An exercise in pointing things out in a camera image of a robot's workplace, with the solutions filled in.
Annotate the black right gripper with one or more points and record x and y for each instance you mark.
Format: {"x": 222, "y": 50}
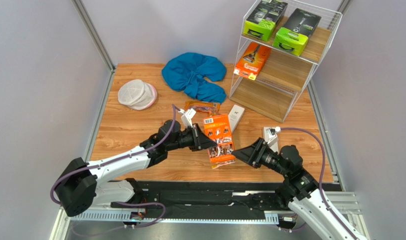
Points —
{"x": 259, "y": 154}

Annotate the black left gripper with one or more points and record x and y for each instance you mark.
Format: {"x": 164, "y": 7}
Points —
{"x": 200, "y": 141}

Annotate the orange razor box back side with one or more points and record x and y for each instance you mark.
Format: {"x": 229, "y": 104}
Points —
{"x": 218, "y": 129}

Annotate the orange razor bag horizontal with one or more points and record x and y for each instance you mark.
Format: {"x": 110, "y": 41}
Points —
{"x": 210, "y": 108}

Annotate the orange Gillette Fusion5 box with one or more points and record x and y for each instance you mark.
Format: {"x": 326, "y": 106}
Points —
{"x": 250, "y": 64}

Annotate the black green Gillette Labs box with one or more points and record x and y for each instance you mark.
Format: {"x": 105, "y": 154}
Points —
{"x": 295, "y": 33}

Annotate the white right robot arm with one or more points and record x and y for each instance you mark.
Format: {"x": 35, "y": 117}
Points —
{"x": 300, "y": 191}

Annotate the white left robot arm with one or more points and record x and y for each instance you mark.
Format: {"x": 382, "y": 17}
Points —
{"x": 79, "y": 185}

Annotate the black green box on shelf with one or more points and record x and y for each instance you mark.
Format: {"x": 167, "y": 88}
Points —
{"x": 263, "y": 20}

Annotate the white tall box far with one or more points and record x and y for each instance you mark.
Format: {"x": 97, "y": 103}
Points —
{"x": 271, "y": 142}

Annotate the white tall box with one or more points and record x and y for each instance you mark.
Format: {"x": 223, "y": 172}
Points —
{"x": 235, "y": 116}
{"x": 271, "y": 142}

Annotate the white tall box near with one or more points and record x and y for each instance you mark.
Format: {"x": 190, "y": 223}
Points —
{"x": 235, "y": 116}

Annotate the blue cloth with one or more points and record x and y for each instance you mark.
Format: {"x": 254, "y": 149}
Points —
{"x": 196, "y": 75}

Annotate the white mesh laundry bag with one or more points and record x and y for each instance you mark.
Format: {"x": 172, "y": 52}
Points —
{"x": 137, "y": 95}

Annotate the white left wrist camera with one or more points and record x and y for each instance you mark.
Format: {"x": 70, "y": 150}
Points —
{"x": 187, "y": 116}

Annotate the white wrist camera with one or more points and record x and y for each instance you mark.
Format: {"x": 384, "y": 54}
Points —
{"x": 187, "y": 116}
{"x": 272, "y": 131}

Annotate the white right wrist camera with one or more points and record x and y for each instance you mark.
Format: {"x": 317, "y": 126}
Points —
{"x": 272, "y": 131}

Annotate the black mounting rail base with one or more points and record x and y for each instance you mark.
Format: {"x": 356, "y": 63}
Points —
{"x": 235, "y": 202}

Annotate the white wire wooden shelf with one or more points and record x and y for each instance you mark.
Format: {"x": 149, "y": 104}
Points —
{"x": 284, "y": 76}

